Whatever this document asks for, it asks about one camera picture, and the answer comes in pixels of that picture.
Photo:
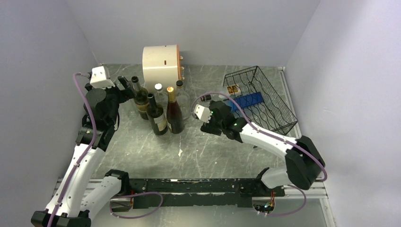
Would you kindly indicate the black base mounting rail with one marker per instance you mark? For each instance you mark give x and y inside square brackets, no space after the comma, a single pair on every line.
[240,192]

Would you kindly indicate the white cylindrical drum appliance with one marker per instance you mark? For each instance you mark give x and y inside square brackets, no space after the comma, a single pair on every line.
[161,64]

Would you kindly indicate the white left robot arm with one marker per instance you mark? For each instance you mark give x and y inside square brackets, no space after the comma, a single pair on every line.
[69,207]

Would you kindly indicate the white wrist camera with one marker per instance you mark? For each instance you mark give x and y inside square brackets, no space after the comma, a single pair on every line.
[202,113]
[101,78]

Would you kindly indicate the black wire wine rack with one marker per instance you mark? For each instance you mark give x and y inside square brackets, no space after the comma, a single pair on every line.
[273,114]

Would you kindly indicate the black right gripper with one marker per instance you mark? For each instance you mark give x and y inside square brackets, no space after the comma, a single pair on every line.
[210,127]

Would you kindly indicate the red wine bottle gold foil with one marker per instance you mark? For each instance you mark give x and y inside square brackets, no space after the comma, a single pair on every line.
[174,114]

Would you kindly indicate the clear bottle with cork stopper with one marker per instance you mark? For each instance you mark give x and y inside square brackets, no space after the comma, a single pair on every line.
[183,99]

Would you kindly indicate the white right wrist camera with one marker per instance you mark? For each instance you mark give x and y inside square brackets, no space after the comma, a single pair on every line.
[202,113]

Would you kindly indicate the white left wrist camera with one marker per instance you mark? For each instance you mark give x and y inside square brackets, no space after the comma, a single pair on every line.
[101,78]

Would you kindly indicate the blue clear vodka bottle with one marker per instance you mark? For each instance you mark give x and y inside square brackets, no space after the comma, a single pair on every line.
[245,101]

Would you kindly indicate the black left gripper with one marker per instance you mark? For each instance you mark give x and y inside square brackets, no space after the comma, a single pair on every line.
[127,92]

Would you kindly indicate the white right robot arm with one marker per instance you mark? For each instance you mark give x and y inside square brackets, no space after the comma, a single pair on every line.
[303,163]

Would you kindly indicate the large clear round bottle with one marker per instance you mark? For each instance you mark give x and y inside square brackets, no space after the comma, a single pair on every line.
[161,95]

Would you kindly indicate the dark wine bottle black cap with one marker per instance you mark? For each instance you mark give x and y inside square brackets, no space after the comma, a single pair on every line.
[156,116]

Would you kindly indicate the dark green silver-capped wine bottle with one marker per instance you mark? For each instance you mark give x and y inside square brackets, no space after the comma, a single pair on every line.
[140,97]

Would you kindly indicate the clear bottle with black cap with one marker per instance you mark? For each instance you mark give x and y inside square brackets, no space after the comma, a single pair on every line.
[231,91]

